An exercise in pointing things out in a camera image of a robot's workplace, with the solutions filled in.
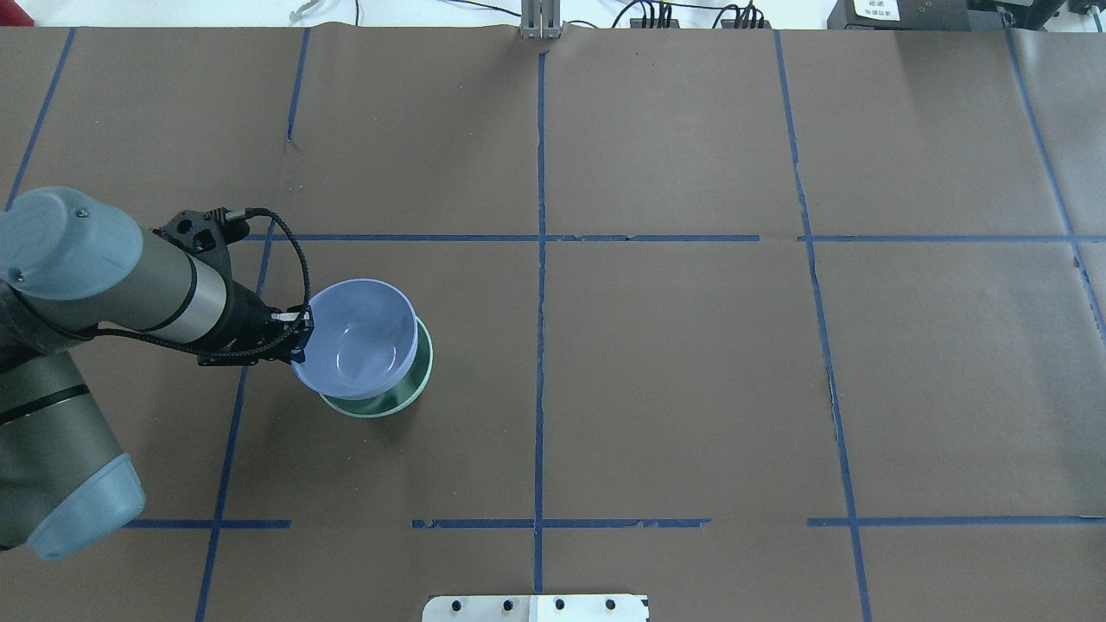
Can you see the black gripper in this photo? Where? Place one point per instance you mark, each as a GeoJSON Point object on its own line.
{"type": "Point", "coordinates": [246, 318]}

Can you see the blue bowl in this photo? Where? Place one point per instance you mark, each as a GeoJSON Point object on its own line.
{"type": "Point", "coordinates": [364, 340]}

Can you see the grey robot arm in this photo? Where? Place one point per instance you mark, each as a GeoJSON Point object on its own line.
{"type": "Point", "coordinates": [77, 270]}

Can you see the green bowl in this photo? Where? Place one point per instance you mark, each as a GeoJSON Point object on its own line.
{"type": "Point", "coordinates": [400, 396]}

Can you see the vertical blue tape strip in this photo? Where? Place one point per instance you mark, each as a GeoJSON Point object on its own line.
{"type": "Point", "coordinates": [542, 279]}

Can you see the white metal plate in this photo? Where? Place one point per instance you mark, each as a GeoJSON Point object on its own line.
{"type": "Point", "coordinates": [539, 607]}

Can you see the black power strip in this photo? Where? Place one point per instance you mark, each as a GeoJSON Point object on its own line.
{"type": "Point", "coordinates": [654, 16]}
{"type": "Point", "coordinates": [741, 17]}

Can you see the black power strip right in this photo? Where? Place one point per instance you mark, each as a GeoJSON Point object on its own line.
{"type": "Point", "coordinates": [741, 17]}

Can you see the black device box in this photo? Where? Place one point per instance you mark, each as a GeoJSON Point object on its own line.
{"type": "Point", "coordinates": [946, 16]}

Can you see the grey metal post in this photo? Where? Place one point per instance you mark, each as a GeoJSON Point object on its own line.
{"type": "Point", "coordinates": [541, 19]}

